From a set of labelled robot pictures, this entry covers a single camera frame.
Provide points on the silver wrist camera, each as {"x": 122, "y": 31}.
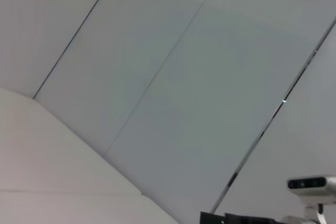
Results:
{"x": 312, "y": 186}

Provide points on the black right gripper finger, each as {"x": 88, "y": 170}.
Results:
{"x": 236, "y": 218}

